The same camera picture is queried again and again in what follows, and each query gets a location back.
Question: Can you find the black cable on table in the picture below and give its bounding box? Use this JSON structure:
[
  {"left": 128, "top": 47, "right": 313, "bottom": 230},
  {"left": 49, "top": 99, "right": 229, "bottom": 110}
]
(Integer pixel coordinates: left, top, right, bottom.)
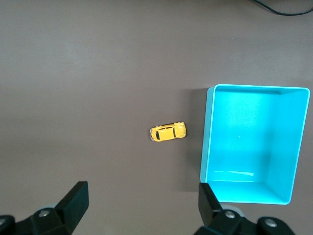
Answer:
[{"left": 252, "top": 0, "right": 313, "bottom": 16}]

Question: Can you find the turquoise plastic bin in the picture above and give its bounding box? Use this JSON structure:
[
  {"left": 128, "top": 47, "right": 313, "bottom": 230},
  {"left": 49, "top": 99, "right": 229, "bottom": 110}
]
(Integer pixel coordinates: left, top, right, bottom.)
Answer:
[{"left": 199, "top": 83, "right": 311, "bottom": 206}]

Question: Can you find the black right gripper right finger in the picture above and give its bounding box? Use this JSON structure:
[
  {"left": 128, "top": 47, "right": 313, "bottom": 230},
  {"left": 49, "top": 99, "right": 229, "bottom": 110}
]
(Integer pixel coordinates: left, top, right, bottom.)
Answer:
[{"left": 195, "top": 182, "right": 298, "bottom": 235}]

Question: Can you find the yellow beetle toy car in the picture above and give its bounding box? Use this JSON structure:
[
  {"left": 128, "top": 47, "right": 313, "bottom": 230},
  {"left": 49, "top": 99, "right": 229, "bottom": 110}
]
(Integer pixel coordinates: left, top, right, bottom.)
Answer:
[{"left": 148, "top": 121, "right": 187, "bottom": 143}]

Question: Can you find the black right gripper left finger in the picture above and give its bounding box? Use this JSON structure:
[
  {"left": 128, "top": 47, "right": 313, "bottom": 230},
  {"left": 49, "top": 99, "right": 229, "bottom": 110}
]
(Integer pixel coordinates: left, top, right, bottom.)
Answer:
[{"left": 0, "top": 181, "right": 89, "bottom": 235}]

